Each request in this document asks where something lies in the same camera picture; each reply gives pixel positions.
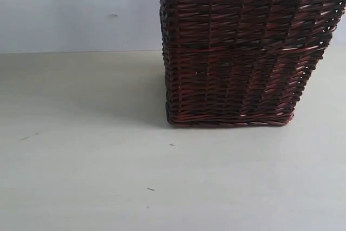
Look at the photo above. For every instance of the dark brown wicker basket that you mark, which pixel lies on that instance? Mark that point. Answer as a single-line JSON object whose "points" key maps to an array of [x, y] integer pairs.
{"points": [[234, 63]]}

